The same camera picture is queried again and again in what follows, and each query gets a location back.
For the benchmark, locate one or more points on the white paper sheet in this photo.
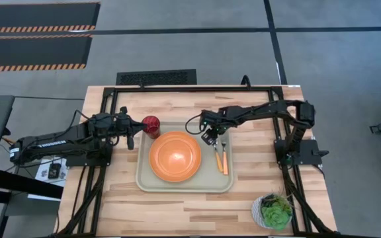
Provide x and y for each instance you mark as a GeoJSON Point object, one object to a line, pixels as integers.
{"type": "Point", "coordinates": [41, 185]}

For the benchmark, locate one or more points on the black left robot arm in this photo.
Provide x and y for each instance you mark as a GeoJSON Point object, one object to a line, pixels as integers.
{"type": "Point", "coordinates": [51, 143]}

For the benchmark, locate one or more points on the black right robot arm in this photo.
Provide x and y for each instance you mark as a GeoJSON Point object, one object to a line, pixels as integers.
{"type": "Point", "coordinates": [263, 109]}

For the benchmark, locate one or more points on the black desk crossbar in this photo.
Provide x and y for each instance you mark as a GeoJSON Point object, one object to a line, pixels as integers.
{"type": "Point", "coordinates": [25, 183]}

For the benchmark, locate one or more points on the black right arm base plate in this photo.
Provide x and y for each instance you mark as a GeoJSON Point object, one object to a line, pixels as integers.
{"type": "Point", "coordinates": [309, 155]}

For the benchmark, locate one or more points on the black floor vent grate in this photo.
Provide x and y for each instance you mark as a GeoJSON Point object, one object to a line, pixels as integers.
{"type": "Point", "coordinates": [156, 77]}

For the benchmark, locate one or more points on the red faceted cup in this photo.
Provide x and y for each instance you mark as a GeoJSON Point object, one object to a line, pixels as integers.
{"type": "Point", "coordinates": [151, 127]}

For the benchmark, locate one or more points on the beige plastic tray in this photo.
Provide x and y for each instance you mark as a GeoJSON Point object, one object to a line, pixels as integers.
{"type": "Point", "coordinates": [210, 183]}

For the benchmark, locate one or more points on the orange plate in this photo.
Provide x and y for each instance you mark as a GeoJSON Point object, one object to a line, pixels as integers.
{"type": "Point", "coordinates": [175, 156]}

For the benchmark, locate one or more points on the potted green succulent plant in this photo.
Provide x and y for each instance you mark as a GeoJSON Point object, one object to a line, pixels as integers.
{"type": "Point", "coordinates": [276, 211]}

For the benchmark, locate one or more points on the small black device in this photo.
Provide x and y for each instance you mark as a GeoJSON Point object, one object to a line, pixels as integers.
{"type": "Point", "coordinates": [54, 171]}

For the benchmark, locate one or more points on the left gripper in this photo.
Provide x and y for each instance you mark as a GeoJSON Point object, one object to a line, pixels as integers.
{"type": "Point", "coordinates": [122, 125]}

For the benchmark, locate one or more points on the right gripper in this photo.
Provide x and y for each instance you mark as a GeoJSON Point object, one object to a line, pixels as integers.
{"type": "Point", "coordinates": [215, 119]}

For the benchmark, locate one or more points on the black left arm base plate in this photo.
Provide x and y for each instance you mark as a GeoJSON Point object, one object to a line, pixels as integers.
{"type": "Point", "coordinates": [88, 162]}

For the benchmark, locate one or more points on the black hazard-striped floor mat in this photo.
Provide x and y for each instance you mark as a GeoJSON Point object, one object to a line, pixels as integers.
{"type": "Point", "coordinates": [31, 51]}
{"type": "Point", "coordinates": [38, 15]}

